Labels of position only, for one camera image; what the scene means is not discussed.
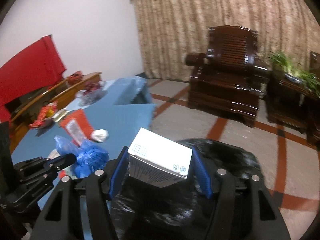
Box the white tube with label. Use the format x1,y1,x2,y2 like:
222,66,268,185
65,119,87,146

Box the blue plastic bag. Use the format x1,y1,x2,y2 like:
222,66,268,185
54,135,110,179

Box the glass fruit bowl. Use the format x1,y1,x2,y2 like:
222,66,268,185
75,81,107,106

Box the black trash bag bin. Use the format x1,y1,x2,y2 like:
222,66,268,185
111,139,261,239

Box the red cloth cover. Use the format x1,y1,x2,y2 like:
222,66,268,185
0,35,66,122

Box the beige patterned curtain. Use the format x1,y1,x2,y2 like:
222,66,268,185
130,0,319,81

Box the crumpled white tissue ball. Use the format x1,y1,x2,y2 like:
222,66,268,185
91,129,109,142

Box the red snack wrapper dish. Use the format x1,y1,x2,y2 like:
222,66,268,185
29,101,57,129

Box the red apples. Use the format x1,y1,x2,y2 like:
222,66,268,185
83,82,101,95

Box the green potted plant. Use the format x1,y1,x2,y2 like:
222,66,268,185
268,50,319,97

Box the white cardboard box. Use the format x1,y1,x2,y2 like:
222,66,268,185
127,128,193,188

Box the orange foam fruit net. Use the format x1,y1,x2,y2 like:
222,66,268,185
60,109,94,146

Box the small tissue box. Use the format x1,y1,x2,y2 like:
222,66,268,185
52,108,69,122

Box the dark wooden side table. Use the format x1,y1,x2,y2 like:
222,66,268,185
265,67,320,134

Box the blue tablecloth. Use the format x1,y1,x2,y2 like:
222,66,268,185
11,77,156,164

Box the wooden bench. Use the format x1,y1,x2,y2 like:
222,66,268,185
10,72,101,153

